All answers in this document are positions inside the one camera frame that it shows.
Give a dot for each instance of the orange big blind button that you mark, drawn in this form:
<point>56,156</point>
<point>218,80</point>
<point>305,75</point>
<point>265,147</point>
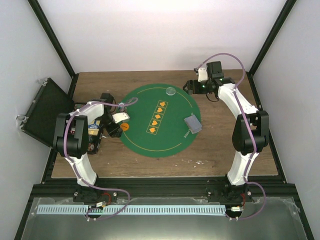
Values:
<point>125,126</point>

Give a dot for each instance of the blue card deck box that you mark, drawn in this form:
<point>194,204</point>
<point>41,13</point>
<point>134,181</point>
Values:
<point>94,127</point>

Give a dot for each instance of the deck of grey cards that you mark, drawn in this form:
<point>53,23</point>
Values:
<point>193,124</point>

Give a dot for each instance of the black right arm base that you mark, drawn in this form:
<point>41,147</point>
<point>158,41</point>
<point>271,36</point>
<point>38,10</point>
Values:
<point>224,192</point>

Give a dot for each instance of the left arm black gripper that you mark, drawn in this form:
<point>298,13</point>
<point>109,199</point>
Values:
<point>112,131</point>

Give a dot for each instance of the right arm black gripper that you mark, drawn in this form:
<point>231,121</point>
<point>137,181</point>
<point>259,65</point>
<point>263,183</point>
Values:
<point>191,84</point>

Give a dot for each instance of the light blue slotted rail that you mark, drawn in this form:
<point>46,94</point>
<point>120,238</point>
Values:
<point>202,210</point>

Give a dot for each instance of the clear acrylic dealer button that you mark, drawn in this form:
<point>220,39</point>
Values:
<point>170,91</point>

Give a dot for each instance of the round green poker mat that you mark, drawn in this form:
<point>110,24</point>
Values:
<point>156,126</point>

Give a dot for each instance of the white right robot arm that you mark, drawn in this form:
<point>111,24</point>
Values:
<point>251,131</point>

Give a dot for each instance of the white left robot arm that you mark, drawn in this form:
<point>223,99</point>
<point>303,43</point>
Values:
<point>71,135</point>

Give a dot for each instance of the black poker set case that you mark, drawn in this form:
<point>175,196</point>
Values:
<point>40,120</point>

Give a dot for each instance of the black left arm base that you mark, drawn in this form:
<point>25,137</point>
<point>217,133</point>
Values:
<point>89,195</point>

